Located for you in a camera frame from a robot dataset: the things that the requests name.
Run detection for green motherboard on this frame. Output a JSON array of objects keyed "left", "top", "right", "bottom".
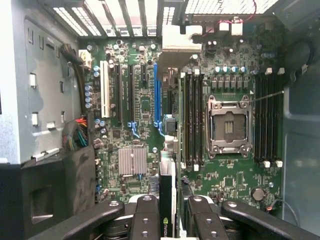
[{"left": 79, "top": 14, "right": 287, "bottom": 221}]

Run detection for coin cell battery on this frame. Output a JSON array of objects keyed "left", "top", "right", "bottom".
[{"left": 251, "top": 187, "right": 266, "bottom": 201}]

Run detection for silver chipset heat sink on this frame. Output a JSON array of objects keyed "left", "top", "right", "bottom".
[{"left": 118, "top": 147, "right": 148, "bottom": 176}]

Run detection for black plastic fan shroud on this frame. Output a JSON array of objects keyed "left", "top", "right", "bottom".
[{"left": 21, "top": 144, "right": 98, "bottom": 232}]

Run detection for metal CPU socket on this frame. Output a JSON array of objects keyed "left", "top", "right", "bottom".
[{"left": 205, "top": 94, "right": 254, "bottom": 160}]

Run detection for black RAM slot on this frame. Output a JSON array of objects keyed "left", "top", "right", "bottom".
[
  {"left": 199, "top": 72, "right": 206, "bottom": 171},
  {"left": 193, "top": 68, "right": 201, "bottom": 173},
  {"left": 274, "top": 67, "right": 285, "bottom": 168},
  {"left": 254, "top": 73, "right": 262, "bottom": 163},
  {"left": 261, "top": 67, "right": 271, "bottom": 169},
  {"left": 267, "top": 73, "right": 276, "bottom": 163},
  {"left": 187, "top": 69, "right": 195, "bottom": 171}
]

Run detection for open black PC case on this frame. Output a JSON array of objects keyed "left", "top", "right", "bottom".
[{"left": 0, "top": 0, "right": 320, "bottom": 240}]

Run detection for long black expansion slot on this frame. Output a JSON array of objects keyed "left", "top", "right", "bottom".
[
  {"left": 126, "top": 64, "right": 140, "bottom": 139},
  {"left": 166, "top": 88, "right": 176, "bottom": 115},
  {"left": 114, "top": 63, "right": 124, "bottom": 127}
]

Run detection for blue expansion slot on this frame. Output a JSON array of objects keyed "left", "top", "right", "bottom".
[{"left": 152, "top": 62, "right": 166, "bottom": 137}]

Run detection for thin metal locking lever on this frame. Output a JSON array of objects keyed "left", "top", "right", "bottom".
[{"left": 246, "top": 90, "right": 285, "bottom": 104}]

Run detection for white expansion slot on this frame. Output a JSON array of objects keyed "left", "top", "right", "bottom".
[{"left": 99, "top": 59, "right": 111, "bottom": 119}]

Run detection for short black expansion slot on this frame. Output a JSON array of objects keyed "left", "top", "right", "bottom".
[{"left": 139, "top": 64, "right": 148, "bottom": 83}]

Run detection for grey power supply unit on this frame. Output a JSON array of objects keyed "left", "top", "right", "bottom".
[{"left": 0, "top": 0, "right": 82, "bottom": 166}]

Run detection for white power connector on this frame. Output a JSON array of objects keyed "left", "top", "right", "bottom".
[{"left": 78, "top": 48, "right": 92, "bottom": 70}]

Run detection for coloured motherboard power wires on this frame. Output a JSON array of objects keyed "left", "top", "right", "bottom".
[{"left": 61, "top": 116, "right": 90, "bottom": 152}]

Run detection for black sleeved power cable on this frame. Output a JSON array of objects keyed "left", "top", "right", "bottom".
[{"left": 59, "top": 43, "right": 87, "bottom": 116}]

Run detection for red and black wire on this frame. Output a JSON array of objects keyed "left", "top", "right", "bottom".
[{"left": 199, "top": 0, "right": 258, "bottom": 38}]

